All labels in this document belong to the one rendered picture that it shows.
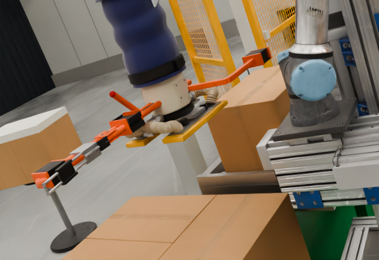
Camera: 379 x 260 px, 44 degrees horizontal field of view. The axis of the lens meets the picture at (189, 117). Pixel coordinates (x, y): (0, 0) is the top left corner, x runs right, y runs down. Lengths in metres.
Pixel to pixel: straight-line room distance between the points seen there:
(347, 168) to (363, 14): 0.47
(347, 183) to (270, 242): 0.72
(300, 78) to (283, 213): 0.99
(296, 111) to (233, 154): 0.95
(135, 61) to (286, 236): 1.01
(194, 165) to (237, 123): 1.25
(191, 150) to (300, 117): 2.06
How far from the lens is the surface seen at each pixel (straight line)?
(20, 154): 3.61
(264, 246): 1.98
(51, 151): 3.48
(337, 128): 1.39
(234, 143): 2.33
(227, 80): 1.71
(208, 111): 1.81
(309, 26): 1.27
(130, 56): 1.73
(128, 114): 1.68
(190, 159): 3.43
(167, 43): 1.73
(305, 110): 1.44
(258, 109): 2.17
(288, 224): 2.17
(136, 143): 1.80
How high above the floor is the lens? 1.55
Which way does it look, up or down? 15 degrees down
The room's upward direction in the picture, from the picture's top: 21 degrees counter-clockwise
